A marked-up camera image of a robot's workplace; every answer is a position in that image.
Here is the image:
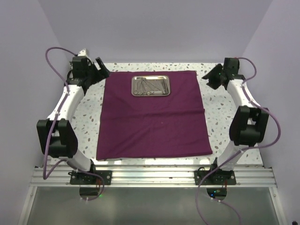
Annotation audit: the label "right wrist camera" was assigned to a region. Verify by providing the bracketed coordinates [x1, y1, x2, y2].
[223, 58, 245, 80]

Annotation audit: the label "surgical scissors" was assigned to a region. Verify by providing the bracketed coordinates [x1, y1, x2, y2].
[134, 78, 147, 96]

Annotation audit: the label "surgical forceps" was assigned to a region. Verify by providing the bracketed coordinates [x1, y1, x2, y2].
[150, 79, 169, 95]

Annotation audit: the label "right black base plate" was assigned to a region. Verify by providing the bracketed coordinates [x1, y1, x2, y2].
[194, 170, 237, 185]

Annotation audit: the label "steel instrument tray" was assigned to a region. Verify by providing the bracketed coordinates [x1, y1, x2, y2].
[131, 75, 171, 97]

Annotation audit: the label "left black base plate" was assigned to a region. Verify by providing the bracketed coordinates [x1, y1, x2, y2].
[68, 170, 113, 185]

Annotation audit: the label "aluminium front rail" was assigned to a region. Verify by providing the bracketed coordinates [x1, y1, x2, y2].
[30, 165, 277, 188]

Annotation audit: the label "purple cable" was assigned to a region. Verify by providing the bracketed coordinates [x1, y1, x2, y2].
[195, 57, 281, 225]
[43, 47, 105, 203]

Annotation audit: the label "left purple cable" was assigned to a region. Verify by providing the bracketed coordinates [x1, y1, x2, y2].
[43, 47, 105, 203]

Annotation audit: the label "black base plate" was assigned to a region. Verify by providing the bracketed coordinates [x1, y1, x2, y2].
[194, 170, 237, 185]
[68, 170, 113, 185]

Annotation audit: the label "purple cloth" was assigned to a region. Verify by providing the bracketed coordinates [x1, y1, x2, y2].
[96, 71, 212, 160]

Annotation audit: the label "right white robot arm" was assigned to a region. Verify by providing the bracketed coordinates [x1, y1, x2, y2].
[202, 58, 269, 184]

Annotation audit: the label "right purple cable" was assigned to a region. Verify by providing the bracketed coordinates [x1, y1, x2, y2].
[195, 57, 281, 225]

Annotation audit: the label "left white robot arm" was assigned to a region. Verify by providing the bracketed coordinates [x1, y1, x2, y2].
[37, 55, 110, 184]

